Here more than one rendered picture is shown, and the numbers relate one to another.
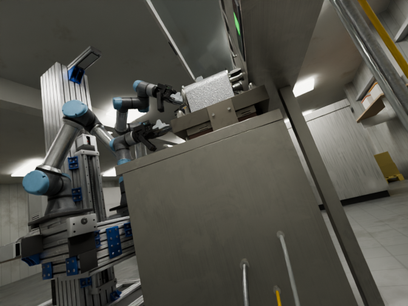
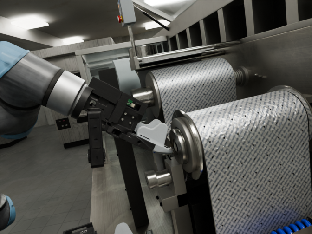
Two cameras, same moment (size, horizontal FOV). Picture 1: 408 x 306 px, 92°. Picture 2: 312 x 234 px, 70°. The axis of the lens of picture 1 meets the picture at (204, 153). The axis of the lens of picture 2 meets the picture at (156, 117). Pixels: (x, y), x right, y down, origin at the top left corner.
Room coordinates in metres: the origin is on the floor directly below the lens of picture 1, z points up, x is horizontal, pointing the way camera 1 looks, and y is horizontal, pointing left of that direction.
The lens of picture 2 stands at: (0.63, 0.23, 1.41)
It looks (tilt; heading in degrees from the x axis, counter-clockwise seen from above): 12 degrees down; 336
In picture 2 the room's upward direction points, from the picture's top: 11 degrees counter-clockwise
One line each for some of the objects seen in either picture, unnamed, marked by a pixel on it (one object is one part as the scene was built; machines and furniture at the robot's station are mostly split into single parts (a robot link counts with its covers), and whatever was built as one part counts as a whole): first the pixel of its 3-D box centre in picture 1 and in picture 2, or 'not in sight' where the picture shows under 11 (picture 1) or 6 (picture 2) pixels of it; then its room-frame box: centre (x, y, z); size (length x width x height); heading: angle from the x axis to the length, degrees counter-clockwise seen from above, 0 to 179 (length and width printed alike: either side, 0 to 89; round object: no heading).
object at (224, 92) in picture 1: (213, 107); (264, 198); (0.93, -0.11, 1.11); 0.23 x 0.01 x 0.18; 78
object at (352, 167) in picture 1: (323, 159); not in sight; (4.17, -2.35, 0.89); 1.38 x 1.08 x 1.78; 65
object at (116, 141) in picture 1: (121, 143); not in sight; (1.04, 0.44, 1.11); 0.11 x 0.08 x 0.09; 78
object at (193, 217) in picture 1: (249, 218); not in sight; (1.92, -0.24, 0.43); 2.52 x 0.64 x 0.86; 168
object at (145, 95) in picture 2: not in sight; (142, 98); (1.26, -0.02, 1.33); 0.06 x 0.06 x 0.06; 78
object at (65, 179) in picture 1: (58, 186); not in sight; (1.10, 0.87, 0.98); 0.13 x 0.12 x 0.14; 8
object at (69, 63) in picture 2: not in sight; (89, 94); (6.33, -0.70, 1.12); 1.74 x 1.39 x 2.25; 69
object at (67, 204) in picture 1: (61, 206); not in sight; (1.11, 0.87, 0.87); 0.15 x 0.15 x 0.10
